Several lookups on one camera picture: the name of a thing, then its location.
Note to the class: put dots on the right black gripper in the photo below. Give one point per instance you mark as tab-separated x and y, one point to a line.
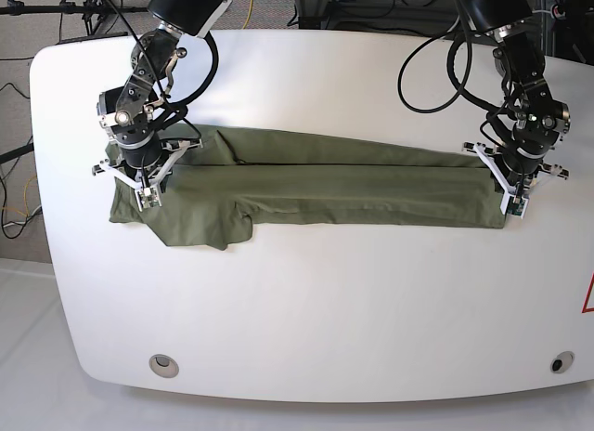
140	153

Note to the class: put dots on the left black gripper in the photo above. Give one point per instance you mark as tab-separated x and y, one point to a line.
519	158

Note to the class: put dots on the olive green T-shirt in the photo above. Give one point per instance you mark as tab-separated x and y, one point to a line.
240	177

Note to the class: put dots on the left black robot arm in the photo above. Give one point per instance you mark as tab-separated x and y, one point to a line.
531	121

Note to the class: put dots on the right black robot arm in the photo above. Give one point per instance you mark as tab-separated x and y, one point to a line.
134	114

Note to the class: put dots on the black tripod stand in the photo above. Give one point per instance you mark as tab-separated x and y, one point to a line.
93	13

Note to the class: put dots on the right table grommet hole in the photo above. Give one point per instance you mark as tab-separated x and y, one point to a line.
562	362

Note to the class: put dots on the table grommet hole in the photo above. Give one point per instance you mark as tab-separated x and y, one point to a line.
562	362
163	366

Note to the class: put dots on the left table grommet hole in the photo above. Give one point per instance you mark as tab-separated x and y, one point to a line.
163	366

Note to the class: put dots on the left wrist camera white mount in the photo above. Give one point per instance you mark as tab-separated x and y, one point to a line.
514	202

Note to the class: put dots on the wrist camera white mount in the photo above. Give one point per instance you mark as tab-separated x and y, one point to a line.
149	181
514	202

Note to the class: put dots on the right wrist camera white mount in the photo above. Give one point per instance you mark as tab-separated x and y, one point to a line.
149	181

